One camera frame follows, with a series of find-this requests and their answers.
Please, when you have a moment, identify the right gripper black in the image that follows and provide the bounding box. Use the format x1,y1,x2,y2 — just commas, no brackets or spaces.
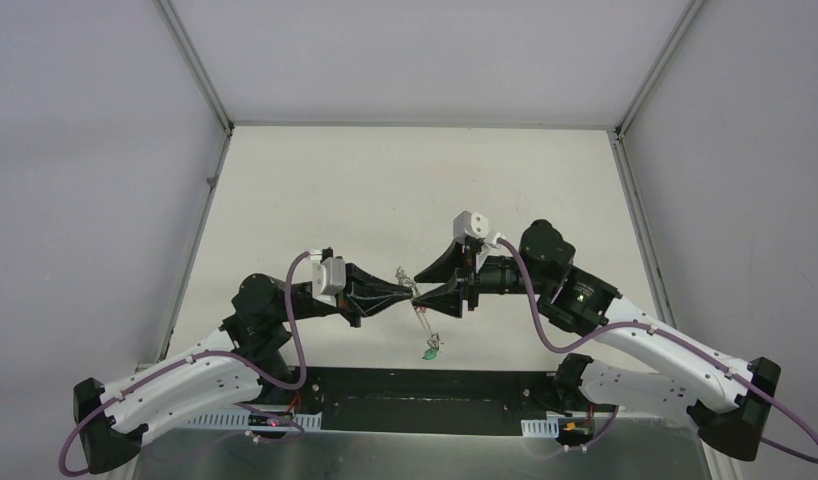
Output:
412,239,551,318

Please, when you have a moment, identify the keyring with keys bunch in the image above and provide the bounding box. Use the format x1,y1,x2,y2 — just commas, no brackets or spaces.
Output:
395,266,442,361

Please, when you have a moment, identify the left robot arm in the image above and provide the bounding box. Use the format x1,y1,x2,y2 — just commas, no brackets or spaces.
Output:
58,248,413,477

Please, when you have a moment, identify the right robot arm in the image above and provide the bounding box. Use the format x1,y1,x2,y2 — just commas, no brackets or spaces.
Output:
415,212,781,462

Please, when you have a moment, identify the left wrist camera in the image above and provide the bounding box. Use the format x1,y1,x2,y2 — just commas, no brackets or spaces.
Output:
311,257,347,307

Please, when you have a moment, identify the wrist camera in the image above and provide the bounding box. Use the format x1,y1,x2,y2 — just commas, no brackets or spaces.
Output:
452,211,504,248
311,257,347,307

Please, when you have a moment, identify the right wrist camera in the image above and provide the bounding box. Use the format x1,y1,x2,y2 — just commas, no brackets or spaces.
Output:
452,211,504,248

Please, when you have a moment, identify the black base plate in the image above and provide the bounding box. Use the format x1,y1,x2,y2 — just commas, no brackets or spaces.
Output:
246,365,619,439

